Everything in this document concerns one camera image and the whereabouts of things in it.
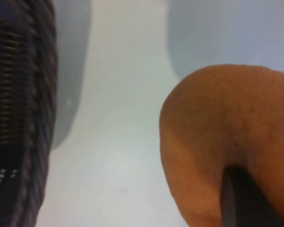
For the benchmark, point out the dark brown wicker basket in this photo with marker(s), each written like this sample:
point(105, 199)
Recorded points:
point(19, 106)

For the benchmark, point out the orange fruit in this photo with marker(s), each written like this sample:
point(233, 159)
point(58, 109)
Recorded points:
point(215, 123)

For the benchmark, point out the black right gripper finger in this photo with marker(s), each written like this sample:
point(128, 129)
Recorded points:
point(243, 203)

